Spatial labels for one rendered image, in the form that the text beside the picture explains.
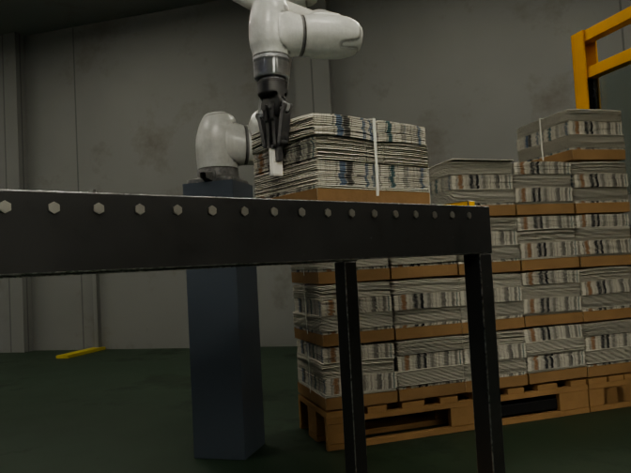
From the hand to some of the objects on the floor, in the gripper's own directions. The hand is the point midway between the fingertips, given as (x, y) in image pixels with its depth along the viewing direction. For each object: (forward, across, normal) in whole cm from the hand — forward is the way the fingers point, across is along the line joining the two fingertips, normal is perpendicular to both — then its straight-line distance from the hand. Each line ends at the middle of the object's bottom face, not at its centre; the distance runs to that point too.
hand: (276, 162), depth 152 cm
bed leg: (+93, -27, -42) cm, 106 cm away
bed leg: (+93, +23, -42) cm, 105 cm away
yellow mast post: (+93, +36, -236) cm, 256 cm away
